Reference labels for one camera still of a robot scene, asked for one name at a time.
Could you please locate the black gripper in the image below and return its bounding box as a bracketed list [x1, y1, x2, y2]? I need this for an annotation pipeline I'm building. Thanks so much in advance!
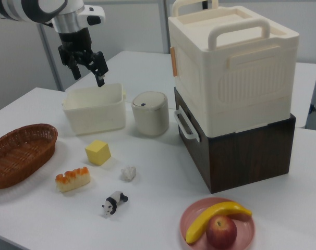
[57, 28, 108, 88]

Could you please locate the toy bread with orange topping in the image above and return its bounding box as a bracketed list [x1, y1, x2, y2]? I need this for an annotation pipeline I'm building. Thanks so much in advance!
[55, 166, 91, 193]

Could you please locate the brown wicker basket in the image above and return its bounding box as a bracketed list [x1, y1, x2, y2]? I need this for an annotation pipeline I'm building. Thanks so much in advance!
[0, 123, 58, 190]

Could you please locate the open white plastic bin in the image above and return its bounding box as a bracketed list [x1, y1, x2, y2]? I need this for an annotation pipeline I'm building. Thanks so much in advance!
[61, 83, 128, 136]

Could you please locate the small cream trash can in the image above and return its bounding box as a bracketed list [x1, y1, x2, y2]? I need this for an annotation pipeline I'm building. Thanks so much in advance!
[131, 91, 170, 138]

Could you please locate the yellow foam cube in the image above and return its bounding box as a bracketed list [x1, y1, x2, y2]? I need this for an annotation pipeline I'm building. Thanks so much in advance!
[84, 139, 112, 166]

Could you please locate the crumpled white paper ball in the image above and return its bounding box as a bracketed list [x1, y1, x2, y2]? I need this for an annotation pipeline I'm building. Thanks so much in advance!
[120, 165, 137, 182]

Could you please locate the panda toy figure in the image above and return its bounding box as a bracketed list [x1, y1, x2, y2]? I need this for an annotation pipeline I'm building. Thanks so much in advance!
[101, 191, 129, 217]

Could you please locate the yellow toy banana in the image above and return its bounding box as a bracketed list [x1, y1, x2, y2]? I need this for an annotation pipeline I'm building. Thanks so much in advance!
[185, 201, 253, 245]

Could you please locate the red toy apple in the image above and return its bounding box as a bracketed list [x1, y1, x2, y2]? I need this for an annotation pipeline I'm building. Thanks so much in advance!
[205, 215, 238, 249]

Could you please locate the pink plate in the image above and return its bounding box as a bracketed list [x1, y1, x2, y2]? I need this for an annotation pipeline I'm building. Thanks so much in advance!
[179, 197, 256, 250]

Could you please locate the cream storage box with handles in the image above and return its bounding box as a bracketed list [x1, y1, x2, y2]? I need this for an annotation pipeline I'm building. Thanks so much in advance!
[168, 0, 300, 138]

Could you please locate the dark wood box white handle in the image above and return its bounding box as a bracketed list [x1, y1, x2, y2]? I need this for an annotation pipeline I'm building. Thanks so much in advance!
[173, 86, 297, 194]

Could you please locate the black power cable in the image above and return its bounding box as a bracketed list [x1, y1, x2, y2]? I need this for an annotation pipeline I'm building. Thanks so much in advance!
[310, 104, 316, 131]

